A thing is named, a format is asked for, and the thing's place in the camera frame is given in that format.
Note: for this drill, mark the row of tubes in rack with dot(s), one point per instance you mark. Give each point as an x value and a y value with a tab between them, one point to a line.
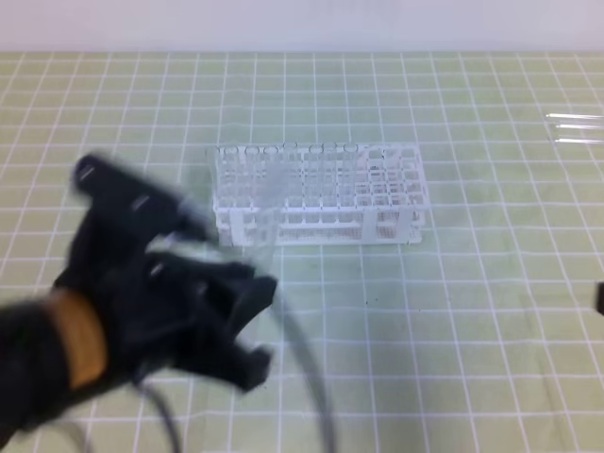
318	170

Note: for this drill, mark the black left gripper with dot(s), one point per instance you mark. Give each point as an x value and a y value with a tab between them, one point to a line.
122	310

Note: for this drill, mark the clear test tube far right bottom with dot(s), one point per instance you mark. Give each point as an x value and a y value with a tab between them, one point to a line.
579	141

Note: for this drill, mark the green checkered tablecloth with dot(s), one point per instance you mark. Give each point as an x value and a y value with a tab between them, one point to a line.
481	338

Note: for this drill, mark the white plastic test tube rack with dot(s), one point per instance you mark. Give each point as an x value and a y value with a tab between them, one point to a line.
387	204

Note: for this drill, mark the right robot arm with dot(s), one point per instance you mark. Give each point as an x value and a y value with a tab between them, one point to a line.
599	302

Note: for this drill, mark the clear test tube far right middle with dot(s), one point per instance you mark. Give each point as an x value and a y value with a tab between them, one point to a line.
579	127

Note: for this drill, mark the clear glass test tube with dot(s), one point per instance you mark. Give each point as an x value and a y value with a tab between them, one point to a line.
270	201

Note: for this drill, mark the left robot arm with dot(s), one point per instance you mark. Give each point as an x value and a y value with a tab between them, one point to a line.
36	387

